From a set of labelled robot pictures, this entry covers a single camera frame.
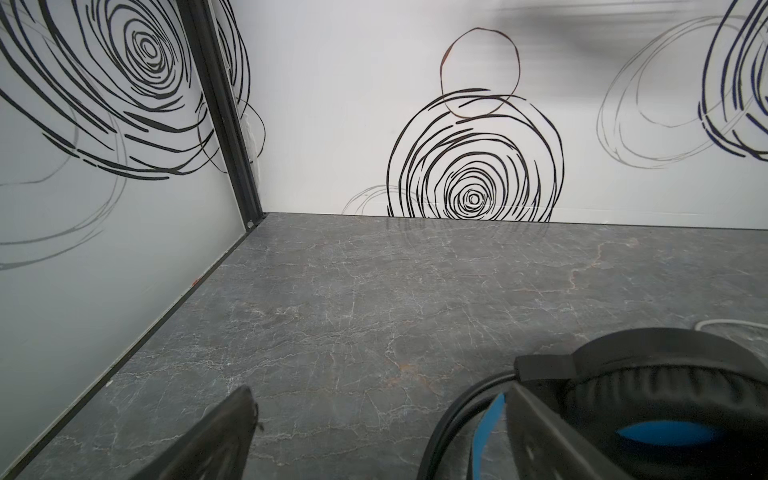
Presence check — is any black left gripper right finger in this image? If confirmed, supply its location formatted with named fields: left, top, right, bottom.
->
left=506, top=382, right=630, bottom=480

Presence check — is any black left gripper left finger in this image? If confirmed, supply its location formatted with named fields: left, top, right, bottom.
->
left=133, top=385, right=260, bottom=480

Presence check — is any white headset cable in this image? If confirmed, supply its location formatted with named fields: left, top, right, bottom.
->
left=694, top=319, right=768, bottom=332

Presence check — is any black blue gaming headset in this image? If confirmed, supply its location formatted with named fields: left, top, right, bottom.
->
left=418, top=328, right=767, bottom=479

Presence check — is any black corner frame post left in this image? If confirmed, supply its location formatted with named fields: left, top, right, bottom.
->
left=177, top=0, right=264, bottom=231

